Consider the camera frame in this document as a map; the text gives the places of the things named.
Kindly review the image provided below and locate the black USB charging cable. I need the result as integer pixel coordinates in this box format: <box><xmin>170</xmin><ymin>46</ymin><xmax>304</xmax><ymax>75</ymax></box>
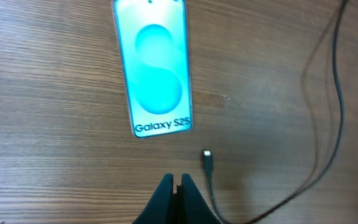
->
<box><xmin>202</xmin><ymin>0</ymin><xmax>350</xmax><ymax>224</ymax></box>

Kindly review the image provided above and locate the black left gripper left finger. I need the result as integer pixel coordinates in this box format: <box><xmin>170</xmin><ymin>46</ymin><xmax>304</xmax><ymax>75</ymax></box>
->
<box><xmin>132</xmin><ymin>174</ymin><xmax>173</xmax><ymax>224</ymax></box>

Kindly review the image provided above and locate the Galaxy S25 smartphone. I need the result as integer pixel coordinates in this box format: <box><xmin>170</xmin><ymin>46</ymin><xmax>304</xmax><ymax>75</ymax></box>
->
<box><xmin>112</xmin><ymin>0</ymin><xmax>193</xmax><ymax>138</ymax></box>

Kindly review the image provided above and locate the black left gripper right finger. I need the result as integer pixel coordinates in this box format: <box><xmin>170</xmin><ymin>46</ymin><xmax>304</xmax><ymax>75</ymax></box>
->
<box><xmin>178</xmin><ymin>174</ymin><xmax>221</xmax><ymax>224</ymax></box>

